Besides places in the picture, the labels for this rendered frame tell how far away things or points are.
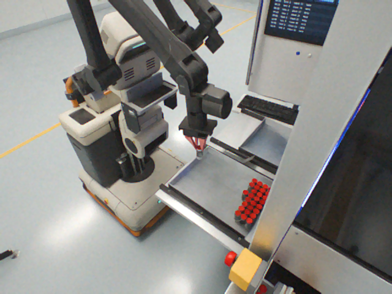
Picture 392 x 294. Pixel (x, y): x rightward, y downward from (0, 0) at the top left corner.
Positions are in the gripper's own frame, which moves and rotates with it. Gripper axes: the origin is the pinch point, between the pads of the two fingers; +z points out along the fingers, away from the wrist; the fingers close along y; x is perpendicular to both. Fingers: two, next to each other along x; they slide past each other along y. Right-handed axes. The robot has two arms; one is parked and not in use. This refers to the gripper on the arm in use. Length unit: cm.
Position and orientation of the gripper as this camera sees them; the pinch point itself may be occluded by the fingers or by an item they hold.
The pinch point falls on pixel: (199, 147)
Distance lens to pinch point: 77.4
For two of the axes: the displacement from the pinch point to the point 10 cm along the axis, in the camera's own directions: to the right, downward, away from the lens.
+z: 0.7, 7.6, 6.5
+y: 9.3, 1.8, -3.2
